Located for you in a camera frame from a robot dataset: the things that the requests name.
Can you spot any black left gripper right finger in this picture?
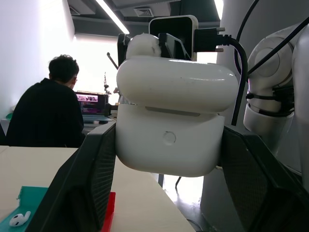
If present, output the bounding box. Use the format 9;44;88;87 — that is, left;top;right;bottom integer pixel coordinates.
220;125;309;232

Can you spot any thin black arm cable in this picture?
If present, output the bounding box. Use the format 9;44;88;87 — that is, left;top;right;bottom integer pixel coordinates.
234;0;309;76

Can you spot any thick black camera cable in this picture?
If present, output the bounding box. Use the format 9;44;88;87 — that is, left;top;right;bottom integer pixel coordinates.
194;27;249;127

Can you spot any long ceiling light strip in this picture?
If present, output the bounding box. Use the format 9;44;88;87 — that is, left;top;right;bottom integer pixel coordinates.
95;0;130;35

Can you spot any teal plastic tray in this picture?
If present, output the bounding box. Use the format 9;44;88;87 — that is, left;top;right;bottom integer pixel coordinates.
0;186;49;232

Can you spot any white earbud charging case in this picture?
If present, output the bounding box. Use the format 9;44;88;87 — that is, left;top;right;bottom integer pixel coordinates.
115;54;239;178

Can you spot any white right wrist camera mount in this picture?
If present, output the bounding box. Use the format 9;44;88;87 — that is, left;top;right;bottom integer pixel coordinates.
148;14;199;61

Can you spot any person in black sweater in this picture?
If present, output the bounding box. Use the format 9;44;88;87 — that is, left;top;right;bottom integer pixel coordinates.
5;55;85;148

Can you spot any open laptop with lit screen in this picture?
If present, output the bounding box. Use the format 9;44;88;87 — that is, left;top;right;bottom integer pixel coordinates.
75;91;114;124

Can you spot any white earbud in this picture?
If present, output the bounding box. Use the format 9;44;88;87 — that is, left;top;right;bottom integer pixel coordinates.
9;210;32;227

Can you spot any ceiling air vent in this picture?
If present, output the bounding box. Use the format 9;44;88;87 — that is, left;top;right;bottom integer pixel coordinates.
134;8;154;17

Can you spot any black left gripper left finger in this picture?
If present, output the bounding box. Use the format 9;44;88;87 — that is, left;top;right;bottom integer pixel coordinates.
25;121;117;232

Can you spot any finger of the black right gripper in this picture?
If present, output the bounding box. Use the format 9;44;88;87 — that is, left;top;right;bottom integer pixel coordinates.
117;33;133;71
157;32;192;60

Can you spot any red plastic tray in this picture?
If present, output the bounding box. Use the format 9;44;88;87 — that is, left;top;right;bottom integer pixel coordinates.
100;191;116;232

